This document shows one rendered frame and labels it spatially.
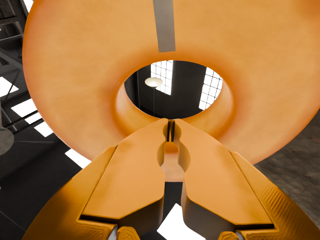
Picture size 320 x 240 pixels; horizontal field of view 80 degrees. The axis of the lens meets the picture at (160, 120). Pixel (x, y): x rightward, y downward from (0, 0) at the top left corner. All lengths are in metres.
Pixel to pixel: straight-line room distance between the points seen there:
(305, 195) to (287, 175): 0.06
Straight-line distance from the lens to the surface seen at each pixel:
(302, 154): 0.47
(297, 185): 0.54
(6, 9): 3.92
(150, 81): 6.87
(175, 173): 0.16
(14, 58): 11.78
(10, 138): 2.90
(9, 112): 12.95
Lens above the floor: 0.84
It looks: 42 degrees up
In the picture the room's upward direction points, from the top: 178 degrees counter-clockwise
